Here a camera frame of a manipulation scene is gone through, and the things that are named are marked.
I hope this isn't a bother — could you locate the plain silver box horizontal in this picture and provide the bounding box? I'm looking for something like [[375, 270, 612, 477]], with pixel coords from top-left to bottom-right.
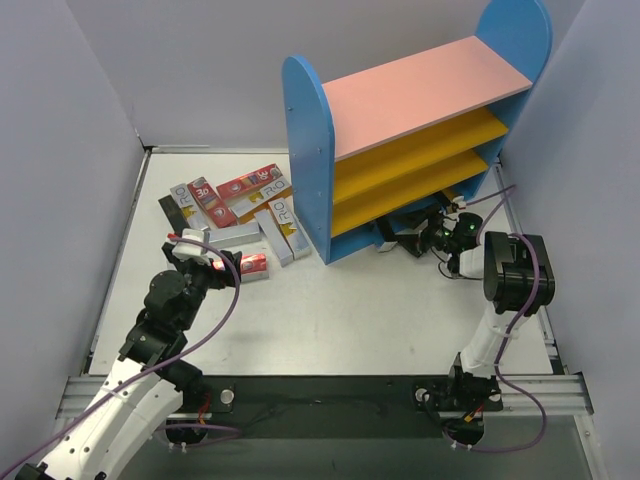
[[206, 222, 261, 250]]

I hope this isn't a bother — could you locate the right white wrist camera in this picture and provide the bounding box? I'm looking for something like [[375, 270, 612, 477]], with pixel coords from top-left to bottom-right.
[[447, 196, 467, 212]]

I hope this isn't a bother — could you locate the red 3D toothpaste box top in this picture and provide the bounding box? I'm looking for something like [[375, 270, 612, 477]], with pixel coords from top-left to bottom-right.
[[216, 163, 282, 201]]

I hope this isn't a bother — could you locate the silver RO box table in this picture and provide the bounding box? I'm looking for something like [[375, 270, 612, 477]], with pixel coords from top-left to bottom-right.
[[434, 188, 460, 207]]

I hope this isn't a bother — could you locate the aluminium frame rail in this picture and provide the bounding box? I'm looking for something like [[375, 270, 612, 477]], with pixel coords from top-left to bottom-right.
[[56, 374, 594, 419]]

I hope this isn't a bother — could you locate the black toothpaste box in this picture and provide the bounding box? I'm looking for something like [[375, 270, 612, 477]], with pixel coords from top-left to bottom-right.
[[158, 195, 190, 235]]

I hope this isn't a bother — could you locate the silver RO toothpaste box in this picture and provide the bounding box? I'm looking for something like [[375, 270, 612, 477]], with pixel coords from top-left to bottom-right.
[[374, 217, 424, 258]]

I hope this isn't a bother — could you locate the red 3D toothpaste box lower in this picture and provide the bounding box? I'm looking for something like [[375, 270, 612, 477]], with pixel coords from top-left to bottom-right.
[[211, 251, 269, 287]]

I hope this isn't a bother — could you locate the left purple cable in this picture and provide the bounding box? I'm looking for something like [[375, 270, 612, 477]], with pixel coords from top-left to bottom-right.
[[14, 234, 246, 480]]

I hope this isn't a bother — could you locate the plain silver box diagonal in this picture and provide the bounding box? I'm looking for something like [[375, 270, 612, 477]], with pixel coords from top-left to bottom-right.
[[254, 210, 294, 267]]

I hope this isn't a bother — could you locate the orange white RO toothpaste box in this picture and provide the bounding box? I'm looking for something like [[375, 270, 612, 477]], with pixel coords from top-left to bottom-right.
[[230, 177, 292, 224]]

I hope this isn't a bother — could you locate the blue shelf with coloured boards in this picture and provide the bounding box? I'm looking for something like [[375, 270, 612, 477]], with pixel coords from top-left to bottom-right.
[[281, 1, 553, 263]]

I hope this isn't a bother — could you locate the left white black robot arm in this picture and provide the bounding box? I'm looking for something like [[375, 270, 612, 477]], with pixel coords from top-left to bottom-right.
[[9, 243, 242, 479]]

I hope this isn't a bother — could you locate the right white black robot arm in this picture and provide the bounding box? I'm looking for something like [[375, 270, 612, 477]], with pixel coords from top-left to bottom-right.
[[394, 205, 555, 417]]

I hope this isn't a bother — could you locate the red 3D toothpaste box upright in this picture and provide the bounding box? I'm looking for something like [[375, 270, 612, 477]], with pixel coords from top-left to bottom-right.
[[187, 177, 237, 229]]

